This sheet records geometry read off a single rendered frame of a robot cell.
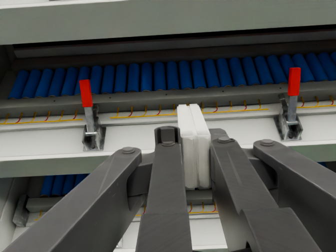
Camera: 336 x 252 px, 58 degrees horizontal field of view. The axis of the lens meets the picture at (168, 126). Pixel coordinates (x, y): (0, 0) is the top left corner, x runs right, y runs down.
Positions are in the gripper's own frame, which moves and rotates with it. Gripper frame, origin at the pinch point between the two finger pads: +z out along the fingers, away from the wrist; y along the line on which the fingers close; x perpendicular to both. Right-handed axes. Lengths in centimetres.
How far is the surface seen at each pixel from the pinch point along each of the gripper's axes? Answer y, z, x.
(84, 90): -12.3, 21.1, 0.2
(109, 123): -10.4, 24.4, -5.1
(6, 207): -30.0, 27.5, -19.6
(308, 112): 17.8, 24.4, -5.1
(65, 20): -12.4, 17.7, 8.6
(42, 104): -20.1, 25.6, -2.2
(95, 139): -11.4, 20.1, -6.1
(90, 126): -12.2, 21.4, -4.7
